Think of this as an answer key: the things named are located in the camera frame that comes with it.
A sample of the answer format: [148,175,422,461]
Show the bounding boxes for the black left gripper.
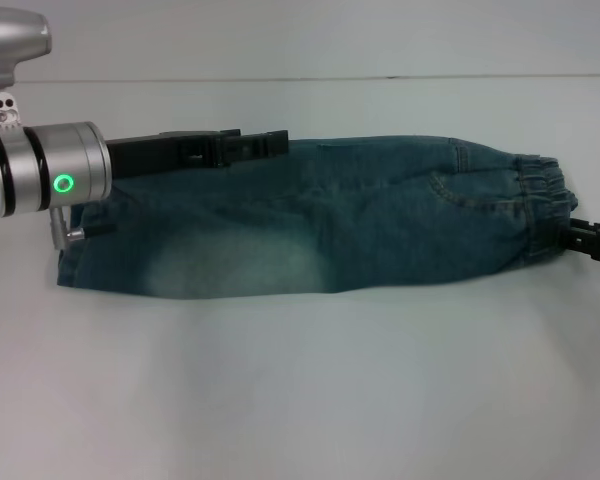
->
[104,127,290,181]

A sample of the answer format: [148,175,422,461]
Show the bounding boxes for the blue denim shorts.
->
[57,133,579,302]

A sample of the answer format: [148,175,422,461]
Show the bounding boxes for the thin black cable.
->
[48,206,117,252]

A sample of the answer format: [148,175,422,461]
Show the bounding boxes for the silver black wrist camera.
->
[0,6,52,134]

